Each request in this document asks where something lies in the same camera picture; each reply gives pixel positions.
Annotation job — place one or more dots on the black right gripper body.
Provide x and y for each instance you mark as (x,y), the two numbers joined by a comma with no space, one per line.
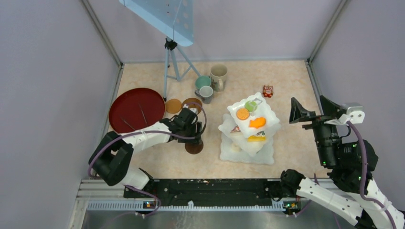
(326,138)

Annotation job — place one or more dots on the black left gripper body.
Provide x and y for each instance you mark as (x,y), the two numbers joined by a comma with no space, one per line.
(189,130)

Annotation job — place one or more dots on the light wooden coaster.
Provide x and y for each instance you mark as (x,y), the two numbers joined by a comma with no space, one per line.
(173,106)

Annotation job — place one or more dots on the medium brown wooden coaster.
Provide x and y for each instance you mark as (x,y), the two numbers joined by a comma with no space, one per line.
(193,104)

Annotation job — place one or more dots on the dark brown wooden coaster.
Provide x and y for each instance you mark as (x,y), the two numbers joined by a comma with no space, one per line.
(194,149)

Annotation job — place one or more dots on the grey ceramic cup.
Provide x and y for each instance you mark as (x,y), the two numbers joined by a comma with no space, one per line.
(205,93)

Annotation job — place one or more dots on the white cream puff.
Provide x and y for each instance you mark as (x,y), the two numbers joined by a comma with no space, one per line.
(235,148)

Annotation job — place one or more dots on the orange fish-shaped cookie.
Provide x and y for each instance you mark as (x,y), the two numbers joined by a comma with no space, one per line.
(257,123)

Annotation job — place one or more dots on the teal ceramic cup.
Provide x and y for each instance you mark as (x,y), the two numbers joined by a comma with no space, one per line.
(202,81)

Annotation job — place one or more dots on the yellow cheesecake slice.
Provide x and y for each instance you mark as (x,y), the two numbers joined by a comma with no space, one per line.
(259,137)

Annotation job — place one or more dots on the round beige biscuit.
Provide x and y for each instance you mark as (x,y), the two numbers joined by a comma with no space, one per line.
(242,114)

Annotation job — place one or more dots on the clear plastic tongs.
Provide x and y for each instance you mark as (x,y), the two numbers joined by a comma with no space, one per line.
(135,118)

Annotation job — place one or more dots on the round green macaron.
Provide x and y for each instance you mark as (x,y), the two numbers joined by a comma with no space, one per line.
(251,106)

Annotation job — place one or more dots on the beige ceramic mug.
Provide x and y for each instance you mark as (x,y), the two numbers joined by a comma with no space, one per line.
(218,75)

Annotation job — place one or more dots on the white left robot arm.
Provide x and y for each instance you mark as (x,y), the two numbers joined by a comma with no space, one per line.
(112,157)

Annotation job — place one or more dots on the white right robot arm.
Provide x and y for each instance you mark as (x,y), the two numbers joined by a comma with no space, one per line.
(350,160)

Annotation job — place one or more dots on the white tiered serving stand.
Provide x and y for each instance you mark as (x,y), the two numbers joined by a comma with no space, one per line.
(247,131)

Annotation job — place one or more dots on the round red lacquer tray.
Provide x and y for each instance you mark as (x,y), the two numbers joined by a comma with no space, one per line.
(152,102)

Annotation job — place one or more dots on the blue tripod stand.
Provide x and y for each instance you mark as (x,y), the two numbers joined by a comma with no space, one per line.
(171,60)

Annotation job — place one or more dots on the blue perforated panel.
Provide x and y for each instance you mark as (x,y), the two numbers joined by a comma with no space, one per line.
(174,18)

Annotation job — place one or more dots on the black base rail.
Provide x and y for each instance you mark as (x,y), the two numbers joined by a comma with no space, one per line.
(218,192)

